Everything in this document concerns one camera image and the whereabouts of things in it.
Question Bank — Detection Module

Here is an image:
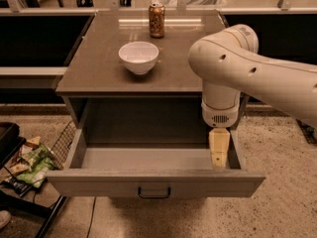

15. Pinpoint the white shoe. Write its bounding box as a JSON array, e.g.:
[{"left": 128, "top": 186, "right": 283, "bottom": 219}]
[{"left": 0, "top": 210, "right": 11, "bottom": 229}]

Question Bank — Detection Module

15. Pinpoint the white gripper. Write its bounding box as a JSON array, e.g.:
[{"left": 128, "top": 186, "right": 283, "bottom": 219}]
[{"left": 201, "top": 102, "right": 239, "bottom": 168}]

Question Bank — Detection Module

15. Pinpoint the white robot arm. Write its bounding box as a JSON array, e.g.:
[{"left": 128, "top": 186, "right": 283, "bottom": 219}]
[{"left": 188, "top": 24, "right": 317, "bottom": 168}]

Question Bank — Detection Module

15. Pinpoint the black power cable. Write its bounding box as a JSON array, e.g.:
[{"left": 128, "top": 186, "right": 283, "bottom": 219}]
[{"left": 85, "top": 196, "right": 97, "bottom": 238}]

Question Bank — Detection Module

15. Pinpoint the grey top drawer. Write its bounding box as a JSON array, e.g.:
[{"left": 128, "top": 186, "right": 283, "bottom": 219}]
[{"left": 48, "top": 127, "right": 264, "bottom": 199}]

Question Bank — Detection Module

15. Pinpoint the green chip bag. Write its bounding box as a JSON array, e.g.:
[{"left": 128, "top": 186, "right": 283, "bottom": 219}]
[{"left": 17, "top": 144, "right": 55, "bottom": 188}]

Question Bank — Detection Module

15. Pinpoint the grey drawer cabinet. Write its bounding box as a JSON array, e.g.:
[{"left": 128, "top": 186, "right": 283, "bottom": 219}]
[{"left": 56, "top": 10, "right": 225, "bottom": 148}]

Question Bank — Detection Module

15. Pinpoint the black wire basket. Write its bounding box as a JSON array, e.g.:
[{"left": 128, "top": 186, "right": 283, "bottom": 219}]
[{"left": 51, "top": 122, "right": 76, "bottom": 170}]

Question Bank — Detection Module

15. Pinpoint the orange soda can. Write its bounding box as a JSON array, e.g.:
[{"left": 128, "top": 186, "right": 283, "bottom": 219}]
[{"left": 149, "top": 3, "right": 165, "bottom": 38}]

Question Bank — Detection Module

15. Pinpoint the white ceramic bowl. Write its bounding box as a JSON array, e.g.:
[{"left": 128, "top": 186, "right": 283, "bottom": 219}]
[{"left": 118, "top": 42, "right": 159, "bottom": 74}]

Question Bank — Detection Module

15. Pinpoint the black wire rack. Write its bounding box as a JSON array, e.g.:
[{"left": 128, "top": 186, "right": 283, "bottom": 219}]
[{"left": 297, "top": 121, "right": 317, "bottom": 145}]

